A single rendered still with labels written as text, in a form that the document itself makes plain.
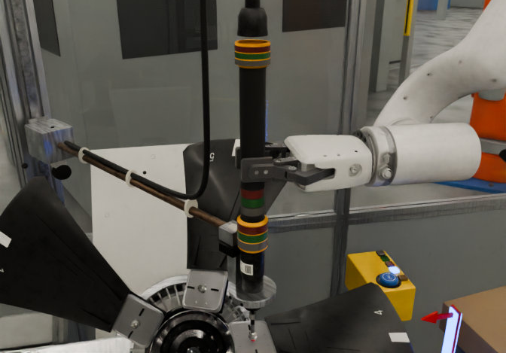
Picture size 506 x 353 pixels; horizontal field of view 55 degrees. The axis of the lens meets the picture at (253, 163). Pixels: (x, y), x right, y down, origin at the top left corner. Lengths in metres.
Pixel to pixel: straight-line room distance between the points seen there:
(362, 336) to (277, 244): 0.76
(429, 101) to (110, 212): 0.65
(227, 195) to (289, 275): 0.86
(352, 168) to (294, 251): 0.97
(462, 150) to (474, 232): 1.16
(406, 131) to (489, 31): 0.16
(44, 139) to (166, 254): 0.35
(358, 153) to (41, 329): 0.62
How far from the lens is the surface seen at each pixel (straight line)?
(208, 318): 0.73
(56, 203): 0.78
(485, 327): 1.23
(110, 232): 1.04
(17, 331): 0.97
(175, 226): 1.04
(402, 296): 1.16
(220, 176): 0.84
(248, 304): 0.72
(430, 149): 0.70
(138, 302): 0.77
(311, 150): 0.64
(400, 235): 1.72
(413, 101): 0.79
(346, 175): 0.64
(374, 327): 0.87
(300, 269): 1.64
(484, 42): 0.72
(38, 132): 1.13
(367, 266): 1.21
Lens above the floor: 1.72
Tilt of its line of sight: 22 degrees down
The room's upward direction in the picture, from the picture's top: straight up
